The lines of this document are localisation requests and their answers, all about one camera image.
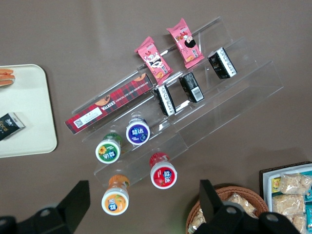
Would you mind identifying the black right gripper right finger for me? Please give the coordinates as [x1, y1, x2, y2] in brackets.
[195, 179, 259, 234]

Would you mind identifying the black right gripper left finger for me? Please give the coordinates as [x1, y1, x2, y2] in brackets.
[24, 179, 91, 234]

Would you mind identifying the triangular sandwich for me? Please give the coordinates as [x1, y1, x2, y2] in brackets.
[0, 68, 16, 87]

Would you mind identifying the beige plastic tray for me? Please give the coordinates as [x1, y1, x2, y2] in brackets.
[0, 63, 58, 159]

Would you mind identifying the clear crispy snack packet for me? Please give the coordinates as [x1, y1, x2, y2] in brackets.
[227, 192, 257, 218]
[187, 208, 208, 234]

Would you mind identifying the orange gum bottle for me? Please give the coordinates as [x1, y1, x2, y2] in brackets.
[101, 174, 131, 216]

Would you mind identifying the brown round wicker basket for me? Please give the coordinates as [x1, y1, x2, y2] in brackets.
[185, 186, 270, 234]

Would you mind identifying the red gum bottle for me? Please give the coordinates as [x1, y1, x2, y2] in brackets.
[149, 152, 178, 190]

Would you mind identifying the white rectangular dish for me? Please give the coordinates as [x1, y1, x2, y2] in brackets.
[264, 163, 312, 234]

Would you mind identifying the green gum bottle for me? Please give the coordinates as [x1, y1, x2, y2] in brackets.
[95, 132, 123, 165]

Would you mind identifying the small yellow snack packet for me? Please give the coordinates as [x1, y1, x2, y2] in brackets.
[271, 177, 282, 194]

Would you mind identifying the rice crisp packet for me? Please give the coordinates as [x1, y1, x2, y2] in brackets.
[278, 171, 312, 196]
[284, 213, 308, 234]
[271, 194, 307, 215]

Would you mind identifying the blue gum bottle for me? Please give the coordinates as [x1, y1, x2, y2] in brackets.
[125, 117, 151, 146]

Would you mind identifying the small black carton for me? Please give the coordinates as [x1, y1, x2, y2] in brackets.
[153, 84, 177, 117]
[178, 72, 205, 104]
[0, 112, 26, 142]
[207, 46, 238, 80]

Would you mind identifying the red tartan shortbread box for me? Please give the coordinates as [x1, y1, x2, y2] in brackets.
[64, 73, 155, 136]

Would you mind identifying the clear acrylic stepped stand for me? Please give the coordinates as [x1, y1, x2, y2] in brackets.
[64, 15, 285, 189]

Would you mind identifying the pink cartoon snack packet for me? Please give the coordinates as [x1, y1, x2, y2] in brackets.
[166, 17, 205, 70]
[134, 36, 174, 86]

